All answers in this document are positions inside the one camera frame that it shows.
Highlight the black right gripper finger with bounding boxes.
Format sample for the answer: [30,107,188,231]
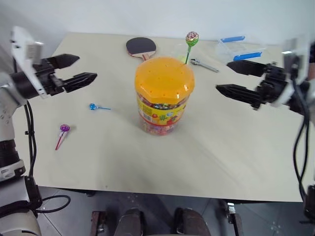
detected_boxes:
[226,59,274,77]
[215,84,262,110]

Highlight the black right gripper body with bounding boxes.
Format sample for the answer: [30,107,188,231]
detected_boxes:
[253,63,296,109]

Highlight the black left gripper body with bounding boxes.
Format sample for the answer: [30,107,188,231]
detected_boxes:
[32,58,68,96]

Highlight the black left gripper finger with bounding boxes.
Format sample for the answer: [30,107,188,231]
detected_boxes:
[47,54,80,70]
[58,72,98,93]

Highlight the clear candy jar orange lid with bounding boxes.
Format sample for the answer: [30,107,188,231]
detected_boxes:
[134,56,196,137]

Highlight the clear plastic box blue clips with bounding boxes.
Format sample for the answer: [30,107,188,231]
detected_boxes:
[215,35,268,66]

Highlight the blue stick lollipop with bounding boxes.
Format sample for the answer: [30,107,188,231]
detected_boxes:
[88,103,112,112]

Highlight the silver metal socket tool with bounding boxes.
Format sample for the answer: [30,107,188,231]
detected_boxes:
[190,58,220,73]

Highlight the purple lollipop pink stick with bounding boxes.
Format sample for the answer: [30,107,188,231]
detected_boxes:
[55,123,72,151]

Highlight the green stick lollipop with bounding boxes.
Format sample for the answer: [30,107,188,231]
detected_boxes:
[184,30,200,65]

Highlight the black table tennis paddle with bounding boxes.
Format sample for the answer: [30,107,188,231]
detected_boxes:
[126,37,158,61]

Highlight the rusty metal table leg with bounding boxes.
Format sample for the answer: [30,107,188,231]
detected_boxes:
[90,210,108,236]
[218,199,245,236]

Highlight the dark rounded shape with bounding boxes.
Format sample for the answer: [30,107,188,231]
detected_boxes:
[173,207,212,236]
[117,207,149,236]

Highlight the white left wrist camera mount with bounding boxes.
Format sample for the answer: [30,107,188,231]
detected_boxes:
[9,26,49,99]

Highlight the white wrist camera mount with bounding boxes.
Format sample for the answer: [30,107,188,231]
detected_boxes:
[9,26,49,99]
[270,36,315,107]

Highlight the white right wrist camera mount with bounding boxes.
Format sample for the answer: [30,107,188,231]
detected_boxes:
[270,36,315,107]

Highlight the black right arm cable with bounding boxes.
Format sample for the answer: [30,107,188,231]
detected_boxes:
[290,64,311,202]

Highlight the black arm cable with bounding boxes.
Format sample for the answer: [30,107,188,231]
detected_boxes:
[290,64,311,202]
[23,100,72,217]

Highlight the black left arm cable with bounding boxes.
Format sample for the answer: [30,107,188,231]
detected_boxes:
[23,100,72,217]

